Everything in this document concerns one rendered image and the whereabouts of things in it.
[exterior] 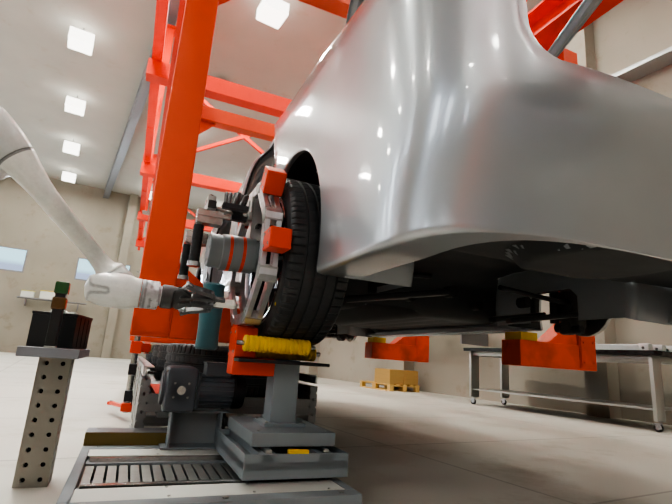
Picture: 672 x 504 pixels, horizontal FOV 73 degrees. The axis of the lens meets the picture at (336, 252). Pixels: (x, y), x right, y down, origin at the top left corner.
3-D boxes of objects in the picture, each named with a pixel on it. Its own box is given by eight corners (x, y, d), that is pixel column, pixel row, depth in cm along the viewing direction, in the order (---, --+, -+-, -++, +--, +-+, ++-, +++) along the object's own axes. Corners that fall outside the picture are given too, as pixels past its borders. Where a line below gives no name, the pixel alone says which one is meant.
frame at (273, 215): (273, 323, 152) (288, 170, 165) (253, 321, 149) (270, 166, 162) (238, 328, 201) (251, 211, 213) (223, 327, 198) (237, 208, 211)
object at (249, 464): (347, 480, 154) (349, 449, 157) (241, 484, 141) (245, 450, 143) (298, 450, 199) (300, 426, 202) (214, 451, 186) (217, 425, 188)
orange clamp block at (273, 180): (282, 197, 171) (288, 174, 168) (261, 193, 168) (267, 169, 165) (278, 191, 177) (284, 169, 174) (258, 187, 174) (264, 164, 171)
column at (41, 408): (47, 487, 152) (72, 357, 161) (11, 488, 148) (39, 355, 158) (51, 479, 161) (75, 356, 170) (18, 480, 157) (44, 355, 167)
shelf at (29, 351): (78, 359, 145) (79, 349, 146) (14, 355, 139) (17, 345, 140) (88, 356, 184) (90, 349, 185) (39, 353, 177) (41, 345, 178)
